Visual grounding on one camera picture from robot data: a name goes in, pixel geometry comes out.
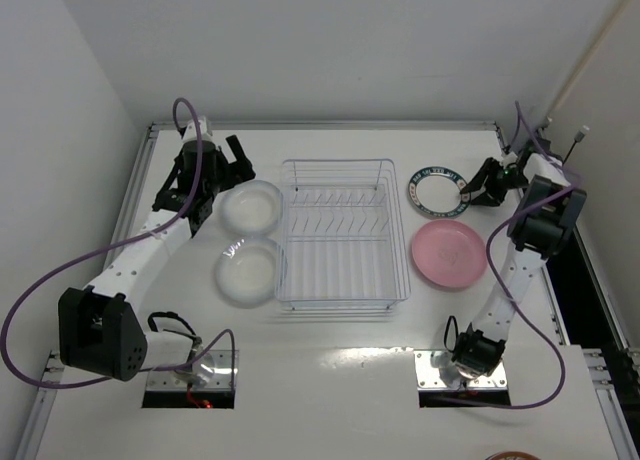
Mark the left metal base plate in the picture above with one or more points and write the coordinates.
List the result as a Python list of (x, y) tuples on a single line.
[(216, 372)]

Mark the white wire dish rack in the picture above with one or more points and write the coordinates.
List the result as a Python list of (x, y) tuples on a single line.
[(341, 236)]

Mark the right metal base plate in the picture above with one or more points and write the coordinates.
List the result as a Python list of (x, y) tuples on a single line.
[(435, 373)]

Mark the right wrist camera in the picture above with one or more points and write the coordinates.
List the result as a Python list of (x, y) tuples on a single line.
[(538, 146)]

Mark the far blue rimmed glass plate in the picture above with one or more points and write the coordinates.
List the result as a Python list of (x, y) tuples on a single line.
[(252, 208)]

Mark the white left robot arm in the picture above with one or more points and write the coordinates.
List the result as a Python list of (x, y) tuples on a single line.
[(99, 327)]

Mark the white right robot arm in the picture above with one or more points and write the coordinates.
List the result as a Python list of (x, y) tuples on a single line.
[(540, 228)]

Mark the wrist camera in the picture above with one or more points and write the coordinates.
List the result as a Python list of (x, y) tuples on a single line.
[(538, 146), (195, 129)]

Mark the near blue rimmed glass plate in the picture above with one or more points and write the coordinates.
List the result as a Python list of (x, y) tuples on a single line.
[(247, 272)]

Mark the metal base plate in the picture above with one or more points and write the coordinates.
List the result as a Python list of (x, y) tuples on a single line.
[(435, 373), (216, 372)]

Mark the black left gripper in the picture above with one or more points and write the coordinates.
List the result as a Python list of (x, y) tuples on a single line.
[(230, 169)]

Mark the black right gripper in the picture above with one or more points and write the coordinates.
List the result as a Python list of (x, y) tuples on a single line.
[(491, 178)]

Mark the blue rimmed glass plate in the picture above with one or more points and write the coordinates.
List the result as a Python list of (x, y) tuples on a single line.
[(247, 272), (252, 208)]

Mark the pink plastic plate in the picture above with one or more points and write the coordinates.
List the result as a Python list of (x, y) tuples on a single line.
[(449, 254)]

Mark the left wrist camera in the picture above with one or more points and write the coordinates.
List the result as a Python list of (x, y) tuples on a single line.
[(195, 129)]

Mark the green rimmed white plate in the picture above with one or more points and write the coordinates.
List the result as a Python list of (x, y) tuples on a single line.
[(436, 192)]

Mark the orange rimmed round object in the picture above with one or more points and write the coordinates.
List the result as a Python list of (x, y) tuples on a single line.
[(512, 455)]

